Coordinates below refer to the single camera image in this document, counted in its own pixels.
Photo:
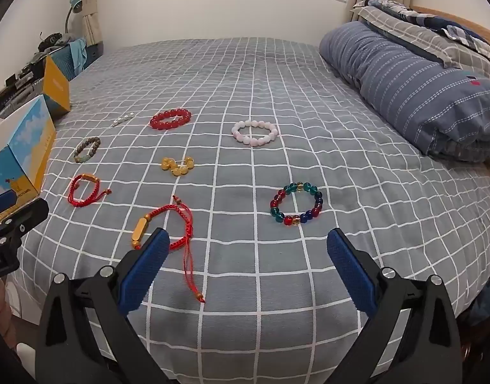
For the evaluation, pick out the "dark clutter pile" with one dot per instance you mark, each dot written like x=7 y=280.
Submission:
x=51 y=41

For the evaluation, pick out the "teal cloth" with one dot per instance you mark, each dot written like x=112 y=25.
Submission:
x=78 y=54

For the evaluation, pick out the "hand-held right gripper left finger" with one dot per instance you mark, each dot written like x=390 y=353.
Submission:
x=145 y=272

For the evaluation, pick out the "orange and white box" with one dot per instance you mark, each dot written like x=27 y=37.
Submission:
x=27 y=148

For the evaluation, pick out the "blue striped pillow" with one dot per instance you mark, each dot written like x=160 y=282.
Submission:
x=409 y=88

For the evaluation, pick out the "teal suitcase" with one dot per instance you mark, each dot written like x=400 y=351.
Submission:
x=63 y=58

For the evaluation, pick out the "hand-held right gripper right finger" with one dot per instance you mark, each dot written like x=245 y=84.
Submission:
x=351 y=272

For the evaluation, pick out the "blue plaid pillow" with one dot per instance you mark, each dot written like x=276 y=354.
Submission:
x=461 y=32

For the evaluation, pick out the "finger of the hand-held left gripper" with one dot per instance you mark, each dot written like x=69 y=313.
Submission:
x=1 y=206
x=27 y=214

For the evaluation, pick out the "teal desk lamp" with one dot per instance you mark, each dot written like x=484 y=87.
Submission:
x=75 y=4

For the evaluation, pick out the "grey checked bed sheet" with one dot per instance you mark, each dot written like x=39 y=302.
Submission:
x=269 y=88

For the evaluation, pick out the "grey suitcase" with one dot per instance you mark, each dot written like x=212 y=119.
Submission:
x=17 y=96

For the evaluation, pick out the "wooden headboard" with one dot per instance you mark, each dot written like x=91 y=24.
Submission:
x=481 y=22

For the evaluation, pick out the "grey checked pillow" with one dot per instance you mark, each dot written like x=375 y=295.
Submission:
x=421 y=32

